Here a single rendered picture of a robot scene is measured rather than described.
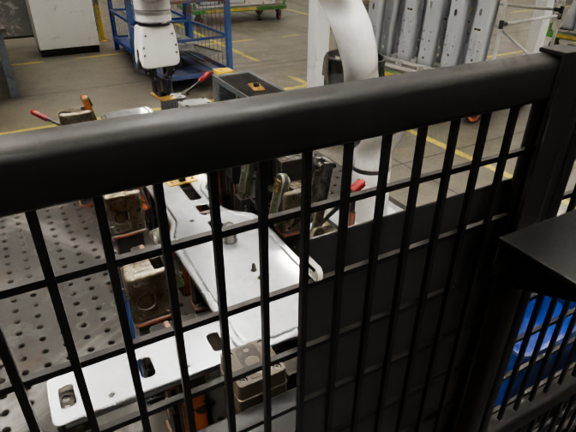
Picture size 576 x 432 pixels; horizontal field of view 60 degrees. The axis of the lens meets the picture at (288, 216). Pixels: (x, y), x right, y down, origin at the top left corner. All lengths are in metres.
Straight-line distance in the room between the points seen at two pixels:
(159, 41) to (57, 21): 6.67
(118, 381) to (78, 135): 0.68
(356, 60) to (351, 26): 0.09
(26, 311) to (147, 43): 0.79
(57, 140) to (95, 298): 1.35
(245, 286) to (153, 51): 0.62
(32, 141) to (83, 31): 7.81
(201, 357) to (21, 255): 1.05
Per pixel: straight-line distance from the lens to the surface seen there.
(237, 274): 1.02
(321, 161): 1.00
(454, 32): 5.56
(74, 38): 8.00
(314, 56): 5.15
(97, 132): 0.20
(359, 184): 1.06
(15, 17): 8.73
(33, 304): 1.57
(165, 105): 1.93
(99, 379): 0.87
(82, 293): 1.56
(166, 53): 1.31
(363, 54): 1.37
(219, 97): 1.88
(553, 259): 0.37
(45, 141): 0.20
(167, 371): 0.85
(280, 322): 0.91
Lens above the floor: 1.62
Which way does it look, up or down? 30 degrees down
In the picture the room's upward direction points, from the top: straight up
